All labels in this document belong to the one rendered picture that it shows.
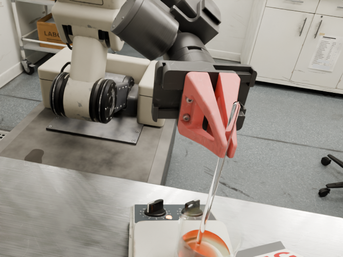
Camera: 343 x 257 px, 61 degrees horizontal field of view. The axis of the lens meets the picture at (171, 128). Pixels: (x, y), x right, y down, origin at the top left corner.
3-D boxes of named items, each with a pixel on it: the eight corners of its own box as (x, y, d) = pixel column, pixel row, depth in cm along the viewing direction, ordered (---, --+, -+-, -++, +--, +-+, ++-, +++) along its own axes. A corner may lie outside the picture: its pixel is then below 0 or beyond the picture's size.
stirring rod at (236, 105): (191, 252, 33) (232, 99, 22) (196, 252, 33) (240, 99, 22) (192, 257, 33) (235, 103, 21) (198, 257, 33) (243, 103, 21)
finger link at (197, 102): (296, 117, 22) (251, 65, 29) (204, 115, 21) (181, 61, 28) (268, 180, 26) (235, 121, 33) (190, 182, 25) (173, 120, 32)
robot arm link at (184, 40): (211, 47, 40) (183, 77, 42) (174, 14, 37) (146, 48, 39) (225, 68, 35) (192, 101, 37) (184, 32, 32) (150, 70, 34)
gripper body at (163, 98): (261, 72, 29) (236, 45, 34) (157, 67, 27) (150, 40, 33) (243, 126, 32) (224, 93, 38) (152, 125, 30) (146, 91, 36)
